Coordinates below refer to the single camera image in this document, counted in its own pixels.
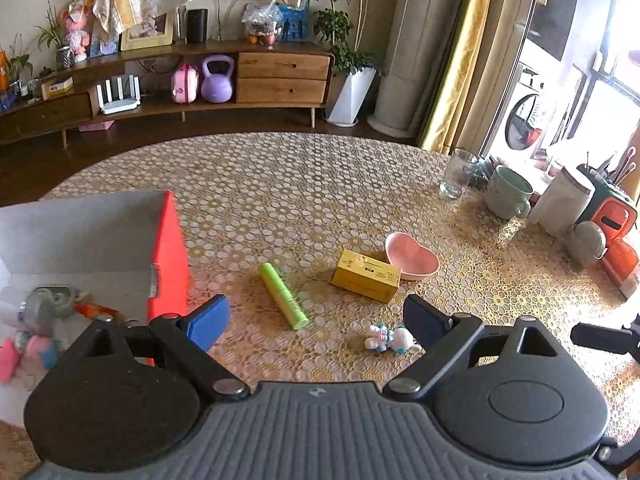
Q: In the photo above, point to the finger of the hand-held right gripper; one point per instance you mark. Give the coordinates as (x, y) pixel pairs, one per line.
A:
(622, 457)
(600, 335)

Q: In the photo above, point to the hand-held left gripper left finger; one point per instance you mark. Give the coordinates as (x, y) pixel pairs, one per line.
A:
(207, 320)

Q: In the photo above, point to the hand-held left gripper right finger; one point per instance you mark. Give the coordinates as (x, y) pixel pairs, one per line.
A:
(425, 320)

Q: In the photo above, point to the red storage box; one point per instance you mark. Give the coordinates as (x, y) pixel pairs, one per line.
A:
(167, 260)

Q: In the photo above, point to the green tube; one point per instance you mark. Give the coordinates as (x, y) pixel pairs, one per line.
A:
(282, 295)

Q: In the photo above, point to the pink eraser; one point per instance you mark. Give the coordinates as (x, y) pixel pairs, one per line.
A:
(9, 360)

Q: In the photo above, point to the pink heart-shaped bowl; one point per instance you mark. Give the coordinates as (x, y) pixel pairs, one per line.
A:
(415, 260)

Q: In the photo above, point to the yellow cardboard box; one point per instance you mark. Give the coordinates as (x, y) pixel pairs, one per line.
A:
(362, 277)

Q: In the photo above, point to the orange tissue box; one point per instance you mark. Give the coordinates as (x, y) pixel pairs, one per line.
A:
(617, 260)

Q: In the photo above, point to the orange small item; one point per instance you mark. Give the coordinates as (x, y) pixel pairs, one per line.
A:
(95, 311)

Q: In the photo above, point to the white jug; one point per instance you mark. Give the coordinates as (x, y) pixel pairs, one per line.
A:
(560, 205)

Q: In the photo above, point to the grey curled small item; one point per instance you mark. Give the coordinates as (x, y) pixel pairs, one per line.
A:
(70, 297)

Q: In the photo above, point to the dark green utensil holder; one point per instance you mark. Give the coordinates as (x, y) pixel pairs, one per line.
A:
(597, 187)

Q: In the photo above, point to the pale green mug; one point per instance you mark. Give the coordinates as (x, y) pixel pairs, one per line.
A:
(505, 195)

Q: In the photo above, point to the clear drinking glass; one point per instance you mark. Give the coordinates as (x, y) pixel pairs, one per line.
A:
(457, 175)

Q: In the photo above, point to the red small container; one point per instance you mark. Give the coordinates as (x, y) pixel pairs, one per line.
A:
(536, 199)

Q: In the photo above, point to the dark foil packet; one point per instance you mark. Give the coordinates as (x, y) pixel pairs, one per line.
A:
(483, 177)

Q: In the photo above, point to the pastel pink blue item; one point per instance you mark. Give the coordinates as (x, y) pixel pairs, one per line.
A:
(37, 350)

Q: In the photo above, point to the washing machine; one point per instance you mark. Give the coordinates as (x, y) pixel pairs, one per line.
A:
(525, 125)

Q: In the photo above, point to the pink flat box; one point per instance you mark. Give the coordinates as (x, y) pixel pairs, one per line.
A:
(97, 126)

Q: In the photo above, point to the white router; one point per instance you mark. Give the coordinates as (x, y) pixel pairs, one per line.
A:
(120, 105)

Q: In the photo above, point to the purple kettlebell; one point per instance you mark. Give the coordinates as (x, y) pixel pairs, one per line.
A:
(217, 87)

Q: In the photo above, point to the pink mini suitcase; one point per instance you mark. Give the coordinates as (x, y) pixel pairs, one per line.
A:
(185, 87)

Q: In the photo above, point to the potted plant white planter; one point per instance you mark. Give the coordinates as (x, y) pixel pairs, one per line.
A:
(350, 97)

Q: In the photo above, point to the wooden media cabinet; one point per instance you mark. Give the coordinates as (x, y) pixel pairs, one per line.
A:
(285, 80)

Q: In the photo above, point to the grey tower air conditioner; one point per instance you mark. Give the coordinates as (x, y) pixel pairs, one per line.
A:
(415, 60)

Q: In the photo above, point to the yellow curtain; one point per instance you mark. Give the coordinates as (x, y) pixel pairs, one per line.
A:
(460, 60)

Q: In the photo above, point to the flat yellow shelf box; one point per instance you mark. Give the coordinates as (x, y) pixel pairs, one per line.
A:
(57, 89)

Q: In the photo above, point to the blue card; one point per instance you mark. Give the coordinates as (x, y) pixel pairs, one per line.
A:
(107, 47)

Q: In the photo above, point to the black speaker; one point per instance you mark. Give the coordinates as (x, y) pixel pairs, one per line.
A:
(197, 25)

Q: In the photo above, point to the beige curtain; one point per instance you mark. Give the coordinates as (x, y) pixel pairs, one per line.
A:
(505, 35)

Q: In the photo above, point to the small potted grass plant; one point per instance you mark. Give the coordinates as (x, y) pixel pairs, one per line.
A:
(64, 57)

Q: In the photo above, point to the clear plastic bag with fruit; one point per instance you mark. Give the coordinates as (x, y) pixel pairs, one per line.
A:
(260, 22)

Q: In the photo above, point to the pink doll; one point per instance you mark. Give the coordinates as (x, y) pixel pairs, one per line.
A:
(77, 40)

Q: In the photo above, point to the blue plastic bag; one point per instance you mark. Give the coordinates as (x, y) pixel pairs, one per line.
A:
(295, 22)

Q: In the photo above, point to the small leafy potted plant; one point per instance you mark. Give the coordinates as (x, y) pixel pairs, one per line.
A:
(17, 62)

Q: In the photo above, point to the orange bottle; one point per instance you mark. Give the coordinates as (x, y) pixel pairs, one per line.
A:
(4, 70)

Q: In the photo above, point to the yellow picture frame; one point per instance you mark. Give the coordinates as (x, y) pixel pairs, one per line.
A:
(147, 40)

